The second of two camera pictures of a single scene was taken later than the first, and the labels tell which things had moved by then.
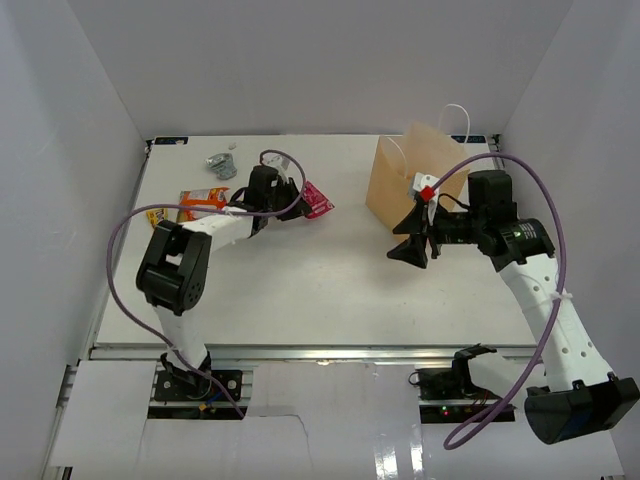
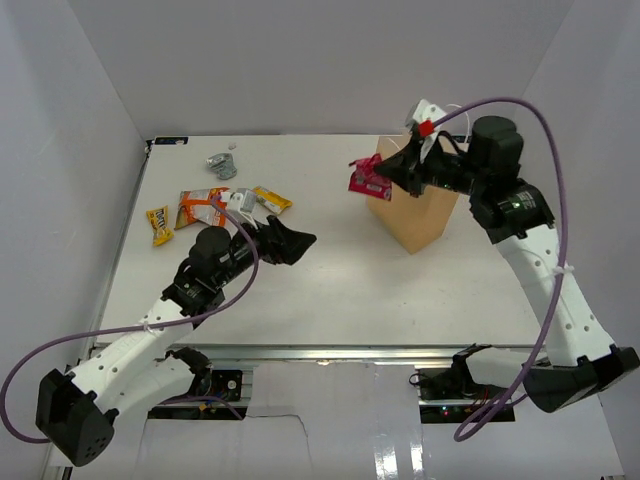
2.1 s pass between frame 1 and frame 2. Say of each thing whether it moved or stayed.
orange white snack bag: stayed
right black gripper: moved
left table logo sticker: stayed
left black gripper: moved
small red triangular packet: moved
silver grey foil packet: stayed
